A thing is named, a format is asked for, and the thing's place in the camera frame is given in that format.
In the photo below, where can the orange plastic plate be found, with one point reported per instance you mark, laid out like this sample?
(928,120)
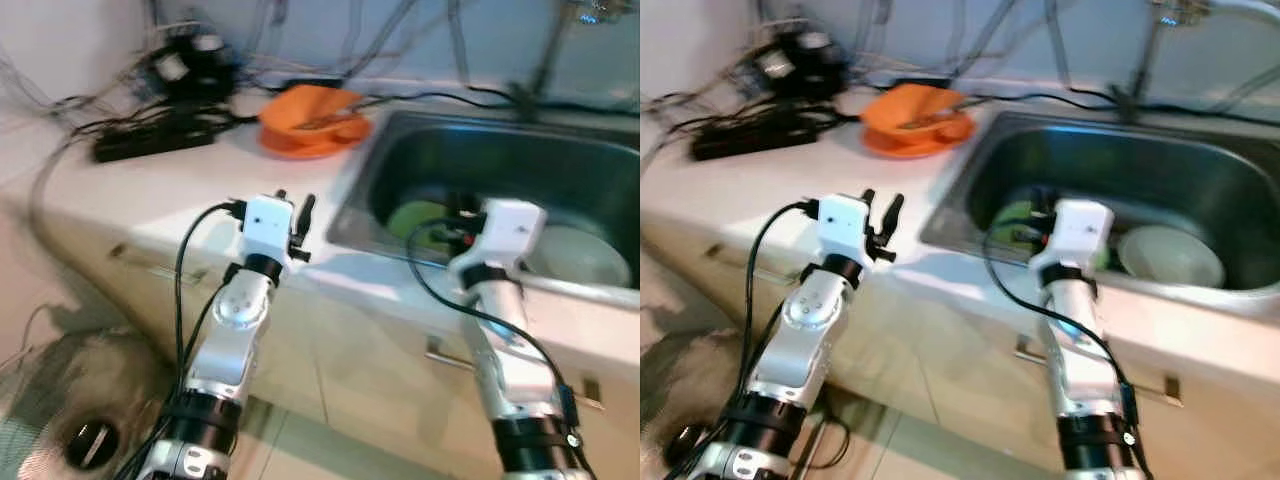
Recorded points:
(310,150)
(915,150)

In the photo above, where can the orange plastic bowl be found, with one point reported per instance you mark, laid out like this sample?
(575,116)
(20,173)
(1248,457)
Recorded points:
(900,105)
(300,105)

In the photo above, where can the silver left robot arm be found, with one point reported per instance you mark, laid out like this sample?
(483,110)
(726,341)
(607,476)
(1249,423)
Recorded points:
(235,310)
(805,310)

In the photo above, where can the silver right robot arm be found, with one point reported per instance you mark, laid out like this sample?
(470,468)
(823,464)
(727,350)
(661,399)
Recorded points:
(510,340)
(1080,340)

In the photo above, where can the stainless steel kitchen sink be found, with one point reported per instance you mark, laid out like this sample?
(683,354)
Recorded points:
(1150,160)
(480,160)

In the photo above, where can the green plate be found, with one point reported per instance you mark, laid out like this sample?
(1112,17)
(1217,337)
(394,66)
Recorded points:
(1012,220)
(410,220)

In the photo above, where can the cream cabinet door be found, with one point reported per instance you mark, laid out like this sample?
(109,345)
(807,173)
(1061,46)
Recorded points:
(980,420)
(400,420)
(885,350)
(300,350)

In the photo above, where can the pale white bowl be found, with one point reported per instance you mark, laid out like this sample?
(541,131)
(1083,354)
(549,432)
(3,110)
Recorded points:
(1170,258)
(585,258)

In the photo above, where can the dark sink faucet pole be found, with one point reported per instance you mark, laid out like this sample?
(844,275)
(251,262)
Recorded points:
(520,97)
(1127,97)

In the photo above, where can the black power strip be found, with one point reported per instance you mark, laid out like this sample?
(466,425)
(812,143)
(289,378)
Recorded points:
(150,140)
(750,140)

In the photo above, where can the black power adapter block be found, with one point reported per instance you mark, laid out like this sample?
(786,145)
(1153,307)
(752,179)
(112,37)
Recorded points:
(795,65)
(195,65)

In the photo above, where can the metal cage floor fan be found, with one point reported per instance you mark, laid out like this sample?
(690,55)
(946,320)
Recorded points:
(690,400)
(40,400)

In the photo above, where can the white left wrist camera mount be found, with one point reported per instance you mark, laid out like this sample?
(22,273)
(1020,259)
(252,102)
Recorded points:
(845,225)
(268,225)

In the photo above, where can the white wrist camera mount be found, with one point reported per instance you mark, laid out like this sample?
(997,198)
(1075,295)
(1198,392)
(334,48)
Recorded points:
(845,225)
(510,230)
(268,225)
(1080,232)

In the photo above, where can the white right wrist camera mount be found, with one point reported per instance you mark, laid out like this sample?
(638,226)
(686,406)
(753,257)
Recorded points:
(510,230)
(1080,232)

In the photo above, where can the chrome wall tap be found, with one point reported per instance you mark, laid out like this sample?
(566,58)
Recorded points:
(1170,15)
(590,12)

